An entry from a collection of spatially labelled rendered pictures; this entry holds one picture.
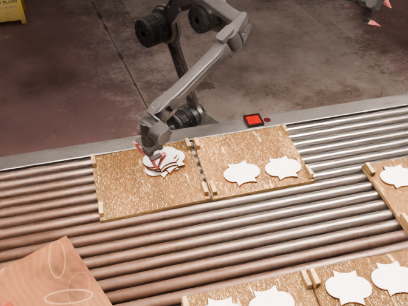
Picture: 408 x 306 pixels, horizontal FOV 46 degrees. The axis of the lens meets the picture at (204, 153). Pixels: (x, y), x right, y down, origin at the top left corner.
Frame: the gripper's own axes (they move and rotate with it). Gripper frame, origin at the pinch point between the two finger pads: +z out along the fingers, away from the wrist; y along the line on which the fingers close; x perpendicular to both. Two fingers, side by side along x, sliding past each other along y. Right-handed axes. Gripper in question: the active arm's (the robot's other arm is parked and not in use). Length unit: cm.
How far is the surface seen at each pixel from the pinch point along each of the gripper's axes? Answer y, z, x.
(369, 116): 29, 6, 99
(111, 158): -15.3, 4.8, -9.7
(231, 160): 15.2, 4.8, 28.5
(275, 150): 22, 5, 47
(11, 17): -340, 85, 49
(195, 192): 20.8, 5.1, 6.5
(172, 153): 1.3, 0.6, 9.2
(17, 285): 27, -5, -63
